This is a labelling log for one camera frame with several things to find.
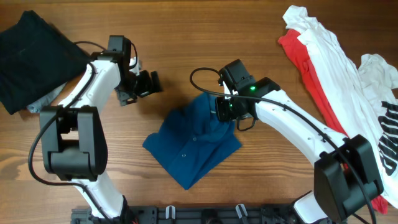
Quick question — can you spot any blue polo shirt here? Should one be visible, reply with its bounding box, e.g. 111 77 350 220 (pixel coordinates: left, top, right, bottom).
142 93 242 190

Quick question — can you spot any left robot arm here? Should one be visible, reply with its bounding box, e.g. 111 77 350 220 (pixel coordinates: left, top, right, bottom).
28 35 162 223

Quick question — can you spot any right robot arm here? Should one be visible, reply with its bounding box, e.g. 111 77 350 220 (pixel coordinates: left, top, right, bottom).
216 59 384 223

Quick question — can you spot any grey folded garment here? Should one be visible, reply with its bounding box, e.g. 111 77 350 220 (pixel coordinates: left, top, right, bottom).
26 82 67 114

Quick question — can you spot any red shirt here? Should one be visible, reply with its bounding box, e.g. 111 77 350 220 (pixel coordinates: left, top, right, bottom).
277 28 389 215

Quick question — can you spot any black folded garment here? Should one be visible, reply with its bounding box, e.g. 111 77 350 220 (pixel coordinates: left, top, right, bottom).
1 11 88 114

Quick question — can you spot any white printed shirt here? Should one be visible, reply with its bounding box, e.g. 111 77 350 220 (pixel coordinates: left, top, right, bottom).
357 53 398 178

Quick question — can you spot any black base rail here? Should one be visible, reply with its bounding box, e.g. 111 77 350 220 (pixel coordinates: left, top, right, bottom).
70 203 348 224

